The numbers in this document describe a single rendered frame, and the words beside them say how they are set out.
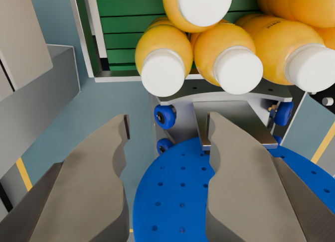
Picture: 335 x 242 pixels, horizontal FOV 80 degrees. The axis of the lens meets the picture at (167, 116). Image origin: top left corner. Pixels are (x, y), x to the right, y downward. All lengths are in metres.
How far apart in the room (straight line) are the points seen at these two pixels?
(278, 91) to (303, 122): 1.42
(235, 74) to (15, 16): 0.22
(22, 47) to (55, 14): 1.15
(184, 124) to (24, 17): 0.29
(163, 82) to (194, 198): 0.16
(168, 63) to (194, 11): 0.04
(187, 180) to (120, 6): 0.28
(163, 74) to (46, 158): 1.87
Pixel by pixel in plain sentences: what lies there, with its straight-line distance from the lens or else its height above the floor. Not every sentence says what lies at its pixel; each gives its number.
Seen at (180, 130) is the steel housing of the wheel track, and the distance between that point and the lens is 0.41.
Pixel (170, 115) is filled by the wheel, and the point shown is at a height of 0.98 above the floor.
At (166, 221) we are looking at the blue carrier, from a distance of 0.26.
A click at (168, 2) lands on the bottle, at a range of 0.21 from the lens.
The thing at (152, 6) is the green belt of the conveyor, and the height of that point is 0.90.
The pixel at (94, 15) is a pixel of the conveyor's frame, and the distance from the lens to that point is 0.38.
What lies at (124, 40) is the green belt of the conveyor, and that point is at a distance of 0.37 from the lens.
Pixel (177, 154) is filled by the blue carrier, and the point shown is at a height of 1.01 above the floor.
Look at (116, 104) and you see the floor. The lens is 1.47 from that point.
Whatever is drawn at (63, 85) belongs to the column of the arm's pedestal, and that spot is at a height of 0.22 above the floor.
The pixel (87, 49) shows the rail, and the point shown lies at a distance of 0.31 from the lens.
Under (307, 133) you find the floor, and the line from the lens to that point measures 1.89.
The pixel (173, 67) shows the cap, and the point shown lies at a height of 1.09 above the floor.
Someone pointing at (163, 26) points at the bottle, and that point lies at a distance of 0.24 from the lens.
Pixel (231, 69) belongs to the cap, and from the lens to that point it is 0.19.
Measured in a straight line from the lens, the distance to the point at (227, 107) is 0.36.
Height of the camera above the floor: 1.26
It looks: 59 degrees down
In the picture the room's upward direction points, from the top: 180 degrees counter-clockwise
